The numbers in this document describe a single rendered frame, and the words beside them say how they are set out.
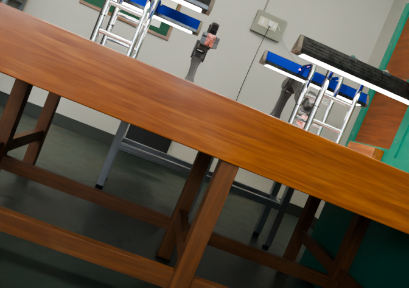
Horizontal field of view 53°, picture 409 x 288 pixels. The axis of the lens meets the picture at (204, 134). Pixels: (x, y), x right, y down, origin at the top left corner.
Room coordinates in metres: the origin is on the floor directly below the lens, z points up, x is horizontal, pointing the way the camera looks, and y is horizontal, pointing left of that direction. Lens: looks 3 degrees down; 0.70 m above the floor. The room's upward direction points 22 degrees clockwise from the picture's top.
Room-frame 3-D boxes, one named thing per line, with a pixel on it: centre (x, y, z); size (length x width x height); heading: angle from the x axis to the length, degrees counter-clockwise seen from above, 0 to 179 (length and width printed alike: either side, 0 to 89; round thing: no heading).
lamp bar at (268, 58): (2.19, -0.43, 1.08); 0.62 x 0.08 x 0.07; 97
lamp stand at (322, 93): (1.71, -0.49, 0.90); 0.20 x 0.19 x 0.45; 97
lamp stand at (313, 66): (2.11, -0.44, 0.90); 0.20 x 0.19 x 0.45; 97
